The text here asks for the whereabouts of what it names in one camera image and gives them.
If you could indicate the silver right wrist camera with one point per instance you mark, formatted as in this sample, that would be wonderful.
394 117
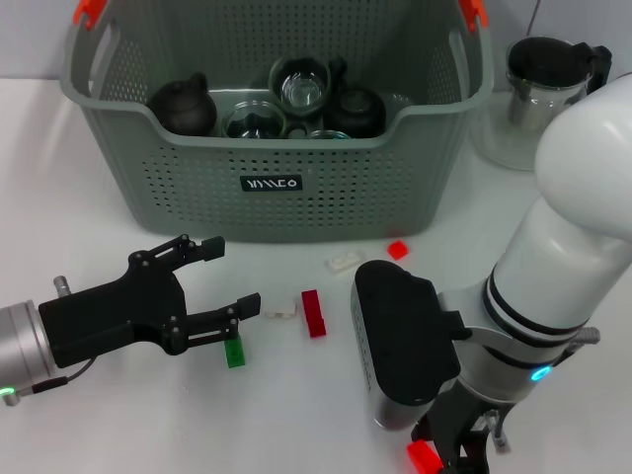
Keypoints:
405 345

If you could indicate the green plastic brick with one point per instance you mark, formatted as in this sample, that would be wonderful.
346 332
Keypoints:
234 354

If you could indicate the translucent red long brick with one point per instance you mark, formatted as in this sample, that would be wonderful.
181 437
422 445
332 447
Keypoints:
422 456

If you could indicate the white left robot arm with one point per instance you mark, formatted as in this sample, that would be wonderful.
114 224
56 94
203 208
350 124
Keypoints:
20 345

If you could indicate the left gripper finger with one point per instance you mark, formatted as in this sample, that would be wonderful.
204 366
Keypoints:
249 305
212 248

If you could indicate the black clay teapot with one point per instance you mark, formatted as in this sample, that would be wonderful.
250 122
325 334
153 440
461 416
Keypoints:
182 111

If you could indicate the dark red long brick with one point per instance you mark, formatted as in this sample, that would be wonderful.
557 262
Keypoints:
313 316

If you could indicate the small square red brick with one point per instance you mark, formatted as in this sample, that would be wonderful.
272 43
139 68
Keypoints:
397 250

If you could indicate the white plastic brick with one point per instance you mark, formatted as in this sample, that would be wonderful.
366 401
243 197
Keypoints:
280 311
343 260

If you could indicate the glass teapot with black lid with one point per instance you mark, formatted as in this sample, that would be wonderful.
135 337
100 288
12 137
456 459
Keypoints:
538 64

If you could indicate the grey perforated storage bin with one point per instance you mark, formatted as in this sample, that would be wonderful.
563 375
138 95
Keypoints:
296 212

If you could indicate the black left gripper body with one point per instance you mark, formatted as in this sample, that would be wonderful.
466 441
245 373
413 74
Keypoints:
113 321

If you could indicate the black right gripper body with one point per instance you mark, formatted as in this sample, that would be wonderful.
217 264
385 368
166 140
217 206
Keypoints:
464 410

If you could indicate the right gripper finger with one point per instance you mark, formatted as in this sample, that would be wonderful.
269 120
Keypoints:
475 454
423 432

